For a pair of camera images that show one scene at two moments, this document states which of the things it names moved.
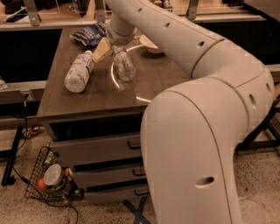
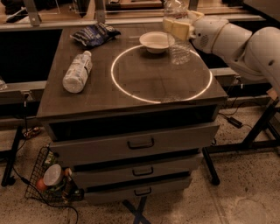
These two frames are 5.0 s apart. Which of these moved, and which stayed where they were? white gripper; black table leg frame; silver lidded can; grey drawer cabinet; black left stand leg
Moved: white gripper
Stayed: black left stand leg; black table leg frame; grey drawer cabinet; silver lidded can
